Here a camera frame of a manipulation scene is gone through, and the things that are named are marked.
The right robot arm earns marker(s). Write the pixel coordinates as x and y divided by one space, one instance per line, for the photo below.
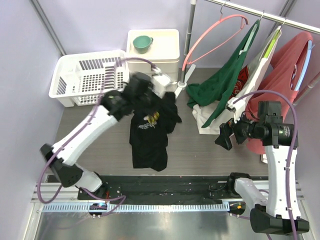
278 212

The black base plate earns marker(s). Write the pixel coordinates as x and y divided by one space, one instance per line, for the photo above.
168 190

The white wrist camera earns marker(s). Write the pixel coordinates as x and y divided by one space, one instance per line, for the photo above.
160 83
237 105

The white cable duct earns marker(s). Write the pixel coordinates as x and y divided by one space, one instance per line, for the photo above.
97 207

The lime green hanger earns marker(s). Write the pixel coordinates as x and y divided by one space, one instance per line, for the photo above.
276 36

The light blue hanger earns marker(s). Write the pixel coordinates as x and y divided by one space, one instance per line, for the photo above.
296 86

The white drawer unit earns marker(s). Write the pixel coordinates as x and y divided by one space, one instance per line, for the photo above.
164 51

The white t shirt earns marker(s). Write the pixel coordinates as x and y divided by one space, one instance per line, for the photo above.
248 80

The salmon pink t shirt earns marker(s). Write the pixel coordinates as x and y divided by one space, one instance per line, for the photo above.
287 64

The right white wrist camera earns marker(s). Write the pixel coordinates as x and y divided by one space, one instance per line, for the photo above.
237 105

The black t shirt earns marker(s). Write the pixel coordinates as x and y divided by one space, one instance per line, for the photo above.
149 134

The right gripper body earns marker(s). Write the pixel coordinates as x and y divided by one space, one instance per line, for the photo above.
240 129

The metal clothes rack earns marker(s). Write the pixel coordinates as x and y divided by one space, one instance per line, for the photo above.
283 18

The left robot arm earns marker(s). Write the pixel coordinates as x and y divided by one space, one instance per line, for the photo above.
141 93

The pink hanger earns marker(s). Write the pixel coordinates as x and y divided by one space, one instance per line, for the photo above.
217 38

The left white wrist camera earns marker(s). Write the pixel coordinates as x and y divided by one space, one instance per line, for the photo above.
160 83

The white plastic basket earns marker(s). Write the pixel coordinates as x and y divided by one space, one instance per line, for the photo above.
78 78

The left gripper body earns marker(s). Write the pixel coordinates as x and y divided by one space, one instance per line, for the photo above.
148 103

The green cup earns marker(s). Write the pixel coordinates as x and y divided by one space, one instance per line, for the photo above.
142 43

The green t shirt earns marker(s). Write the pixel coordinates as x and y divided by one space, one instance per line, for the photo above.
220 86

